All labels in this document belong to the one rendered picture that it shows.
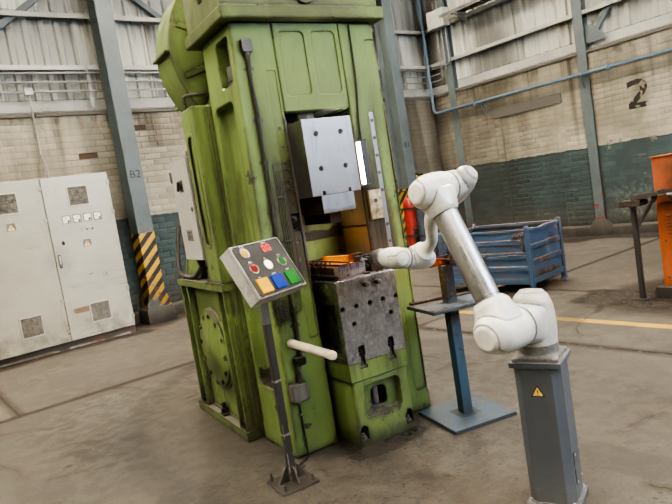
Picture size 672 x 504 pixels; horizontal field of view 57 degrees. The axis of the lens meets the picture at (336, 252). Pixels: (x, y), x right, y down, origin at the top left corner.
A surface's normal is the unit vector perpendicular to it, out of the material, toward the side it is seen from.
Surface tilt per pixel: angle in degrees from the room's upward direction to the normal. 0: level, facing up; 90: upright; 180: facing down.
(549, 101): 90
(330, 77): 90
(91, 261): 90
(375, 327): 90
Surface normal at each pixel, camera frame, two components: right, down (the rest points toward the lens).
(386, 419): 0.50, 0.00
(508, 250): -0.71, 0.16
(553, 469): -0.52, 0.16
